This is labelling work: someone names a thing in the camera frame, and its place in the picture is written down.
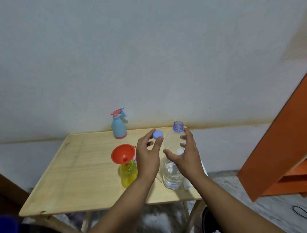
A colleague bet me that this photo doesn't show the person's right forearm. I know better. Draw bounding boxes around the person's right forearm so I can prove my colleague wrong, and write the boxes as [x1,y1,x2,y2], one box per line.
[183,173,286,233]

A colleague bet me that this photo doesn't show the black cable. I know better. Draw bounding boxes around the black cable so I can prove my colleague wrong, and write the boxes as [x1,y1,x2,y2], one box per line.
[292,206,307,219]

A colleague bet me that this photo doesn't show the red plastic funnel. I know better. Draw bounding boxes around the red plastic funnel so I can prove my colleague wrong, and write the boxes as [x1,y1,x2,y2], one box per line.
[111,144,137,166]

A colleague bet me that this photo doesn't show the clear plastic water bottle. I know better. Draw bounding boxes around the clear plastic water bottle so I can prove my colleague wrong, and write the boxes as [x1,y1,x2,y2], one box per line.
[162,121,187,190]

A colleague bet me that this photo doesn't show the person's right hand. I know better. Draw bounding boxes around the person's right hand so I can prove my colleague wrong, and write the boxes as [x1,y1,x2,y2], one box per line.
[163,128,207,180]

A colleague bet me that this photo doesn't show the dark brown wooden furniture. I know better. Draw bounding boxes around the dark brown wooden furniture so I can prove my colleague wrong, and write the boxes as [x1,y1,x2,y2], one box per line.
[0,173,30,217]

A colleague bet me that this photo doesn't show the blue and pink spray bottle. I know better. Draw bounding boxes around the blue and pink spray bottle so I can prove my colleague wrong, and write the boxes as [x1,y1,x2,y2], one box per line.
[110,107,128,140]

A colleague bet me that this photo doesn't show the yellow plastic bottle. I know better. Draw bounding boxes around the yellow plastic bottle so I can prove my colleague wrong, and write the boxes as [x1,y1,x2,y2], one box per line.
[119,160,138,189]

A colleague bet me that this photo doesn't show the person's left hand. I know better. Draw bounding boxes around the person's left hand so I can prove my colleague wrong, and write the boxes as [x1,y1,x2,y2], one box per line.
[136,129,164,181]

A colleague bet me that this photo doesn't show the wooden folding table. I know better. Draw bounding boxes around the wooden folding table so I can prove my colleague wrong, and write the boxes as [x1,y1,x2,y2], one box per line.
[19,126,209,233]

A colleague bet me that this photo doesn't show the person's left forearm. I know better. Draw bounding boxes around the person's left forearm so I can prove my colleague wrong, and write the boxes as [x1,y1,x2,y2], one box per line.
[89,176,166,233]

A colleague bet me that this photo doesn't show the dark blue cloth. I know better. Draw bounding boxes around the dark blue cloth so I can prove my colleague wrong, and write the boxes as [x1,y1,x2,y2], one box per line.
[0,215,21,233]

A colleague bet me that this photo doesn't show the orange wooden furniture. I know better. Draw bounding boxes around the orange wooden furniture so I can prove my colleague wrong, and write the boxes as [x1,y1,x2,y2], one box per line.
[237,73,307,203]

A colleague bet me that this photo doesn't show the grey fluffy rug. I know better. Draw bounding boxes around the grey fluffy rug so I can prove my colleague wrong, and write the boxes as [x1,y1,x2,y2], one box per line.
[54,201,204,233]

